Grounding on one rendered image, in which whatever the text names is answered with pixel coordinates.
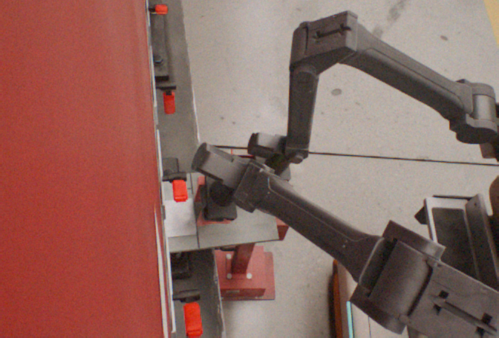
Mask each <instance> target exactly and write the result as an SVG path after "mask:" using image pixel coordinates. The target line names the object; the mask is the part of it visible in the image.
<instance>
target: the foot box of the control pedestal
mask: <svg viewBox="0 0 499 338"><path fill-rule="evenodd" d="M233 253H234V251H232V252H224V251H221V250H220V248H219V250H215V258H216V264H217V270H218V281H219V287H220V292H221V301H244V300H274V299H275V277H274V266H273V253H272V252H270V251H264V245H255V246H254V249H253V252H252V255H251V261H252V279H226V254H233Z"/></svg>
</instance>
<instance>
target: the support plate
mask: <svg viewBox="0 0 499 338"><path fill-rule="evenodd" d="M186 176H187V182H186V189H187V188H191V182H190V175H189V174H186ZM199 176H204V175H202V174H201V173H199V172H197V173H192V185H193V192H194V198H195V193H196V186H197V180H198V177H199ZM163 188H164V198H165V201H171V200H174V199H173V192H172V184H171V183H169V181H166V182H163ZM187 193H188V198H192V189H187ZM236 209H237V216H238V217H237V218H236V219H235V220H234V221H231V222H230V223H229V224H207V225H203V226H199V225H198V237H199V243H200V248H198V241H197V235H185V236H178V237H170V238H168V243H169V253H179V252H186V251H192V250H204V249H211V248H217V247H229V246H235V245H242V244H254V243H261V242H268V241H278V240H279V237H278V230H277V226H276V222H275V216H272V215H268V214H266V213H264V212H262V211H260V210H258V209H256V210H254V212H253V213H250V212H247V211H245V210H243V209H242V208H240V207H238V206H237V205H236ZM201 210H202V206H201V202H195V211H196V218H197V220H198V217H199V215H200V211H201Z"/></svg>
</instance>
